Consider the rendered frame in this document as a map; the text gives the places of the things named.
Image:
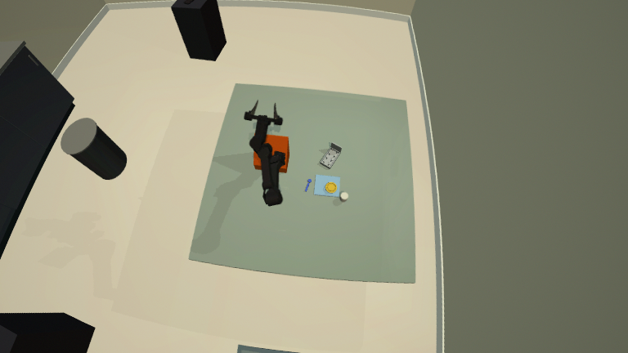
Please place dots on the light blue square mat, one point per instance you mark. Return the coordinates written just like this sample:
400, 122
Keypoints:
321, 182

